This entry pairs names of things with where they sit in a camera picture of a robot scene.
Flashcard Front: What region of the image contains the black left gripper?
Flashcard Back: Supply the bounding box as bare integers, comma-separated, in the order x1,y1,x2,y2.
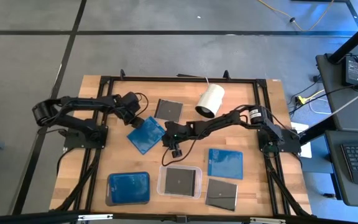
116,91,145,129

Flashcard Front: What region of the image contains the blue disc case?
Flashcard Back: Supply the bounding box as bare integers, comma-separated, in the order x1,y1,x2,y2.
105,171,152,207

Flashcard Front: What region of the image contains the black power brick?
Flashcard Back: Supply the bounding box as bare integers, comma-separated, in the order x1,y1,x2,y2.
341,55,358,87

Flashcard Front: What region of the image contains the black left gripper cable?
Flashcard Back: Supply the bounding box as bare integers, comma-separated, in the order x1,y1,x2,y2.
134,92,150,116

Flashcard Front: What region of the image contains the clear plastic bin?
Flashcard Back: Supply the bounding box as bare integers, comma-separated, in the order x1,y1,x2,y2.
156,164,203,200

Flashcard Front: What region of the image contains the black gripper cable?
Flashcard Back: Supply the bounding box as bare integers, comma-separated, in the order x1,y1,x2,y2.
161,138,200,167
134,92,150,116

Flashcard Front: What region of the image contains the white slanted rod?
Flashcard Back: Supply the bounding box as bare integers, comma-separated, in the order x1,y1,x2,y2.
331,83,358,116

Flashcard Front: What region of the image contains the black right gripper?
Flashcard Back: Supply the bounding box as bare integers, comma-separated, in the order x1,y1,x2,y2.
161,120,196,159

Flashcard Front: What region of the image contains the grey operator desk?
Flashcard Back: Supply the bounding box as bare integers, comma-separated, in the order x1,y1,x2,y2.
315,52,358,133

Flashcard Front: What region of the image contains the yellow extension cord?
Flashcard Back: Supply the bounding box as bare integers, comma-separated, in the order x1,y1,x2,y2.
256,0,336,32

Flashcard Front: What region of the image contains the grey keyboard desk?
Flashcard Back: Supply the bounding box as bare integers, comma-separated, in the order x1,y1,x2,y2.
324,129,358,208

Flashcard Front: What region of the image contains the black aluminium table frame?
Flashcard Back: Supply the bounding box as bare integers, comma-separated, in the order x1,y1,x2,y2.
50,68,313,218

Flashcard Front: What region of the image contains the silver beam bracket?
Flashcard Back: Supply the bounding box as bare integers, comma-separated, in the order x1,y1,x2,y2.
249,217,287,224
77,213,114,222

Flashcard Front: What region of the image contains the black slanted pole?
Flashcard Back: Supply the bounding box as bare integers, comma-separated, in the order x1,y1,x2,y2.
327,14,358,65

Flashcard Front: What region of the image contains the black rig beam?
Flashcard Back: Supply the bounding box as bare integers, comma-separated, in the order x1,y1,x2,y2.
0,210,358,224

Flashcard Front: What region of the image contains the white paper sheet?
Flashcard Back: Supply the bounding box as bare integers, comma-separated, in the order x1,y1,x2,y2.
290,121,313,159

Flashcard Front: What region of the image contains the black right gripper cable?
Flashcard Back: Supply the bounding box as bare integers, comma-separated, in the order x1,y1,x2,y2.
161,138,200,167

